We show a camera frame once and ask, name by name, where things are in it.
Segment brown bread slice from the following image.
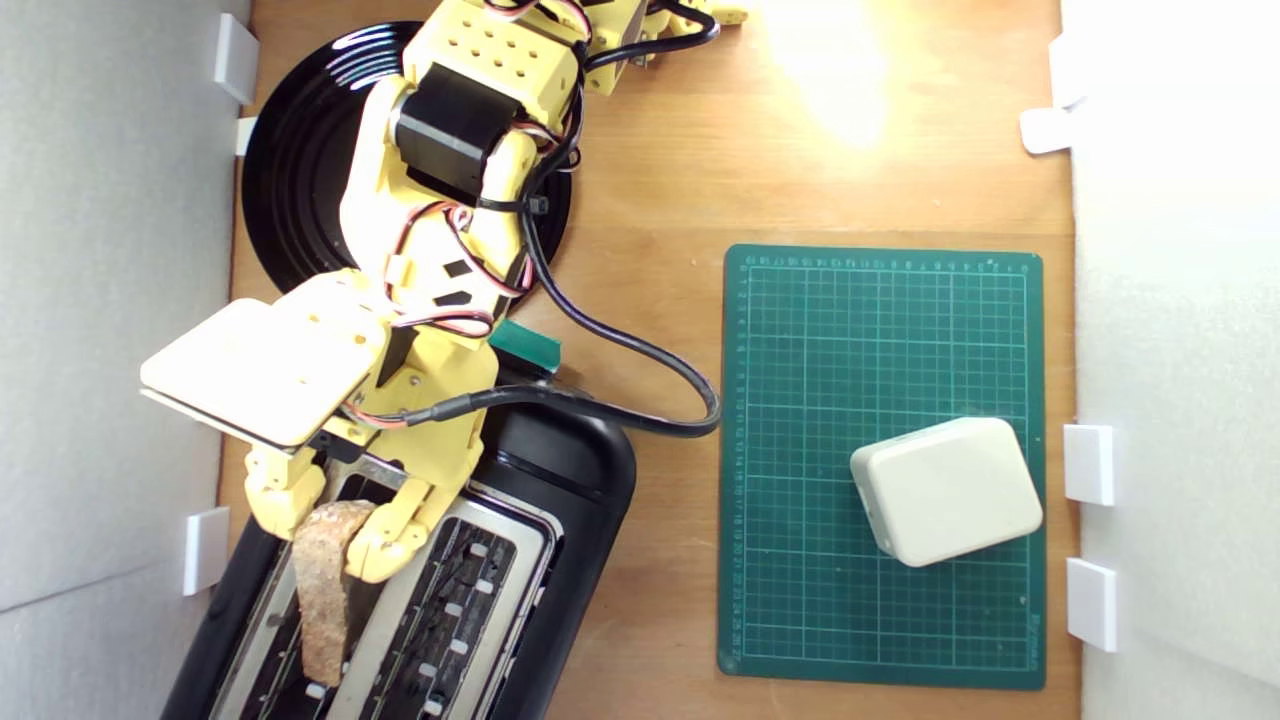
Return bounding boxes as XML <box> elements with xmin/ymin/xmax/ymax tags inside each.
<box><xmin>292</xmin><ymin>500</ymin><xmax>379</xmax><ymax>688</ymax></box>

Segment black two-slot toaster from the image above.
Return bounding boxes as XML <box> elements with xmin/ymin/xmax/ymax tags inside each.
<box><xmin>160</xmin><ymin>372</ymin><xmax>638</xmax><ymax>720</ymax></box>

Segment black round plate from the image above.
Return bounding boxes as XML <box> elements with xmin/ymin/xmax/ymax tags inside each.
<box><xmin>241</xmin><ymin>20</ymin><xmax>573</xmax><ymax>301</ymax></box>

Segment green cutting mat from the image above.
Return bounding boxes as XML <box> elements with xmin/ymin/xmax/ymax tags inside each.
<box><xmin>717</xmin><ymin>244</ymin><xmax>1047</xmax><ymax>691</ymax></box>

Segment white rounded block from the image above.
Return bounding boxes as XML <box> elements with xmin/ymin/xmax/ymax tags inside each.
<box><xmin>849</xmin><ymin>416</ymin><xmax>1044</xmax><ymax>569</ymax></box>

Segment yellow flat camera housing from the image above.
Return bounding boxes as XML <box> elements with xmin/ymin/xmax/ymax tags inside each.
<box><xmin>138</xmin><ymin>270</ymin><xmax>391</xmax><ymax>456</ymax></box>

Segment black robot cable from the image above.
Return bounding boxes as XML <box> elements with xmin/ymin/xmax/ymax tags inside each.
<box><xmin>400</xmin><ymin>0</ymin><xmax>723</xmax><ymax>441</ymax></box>

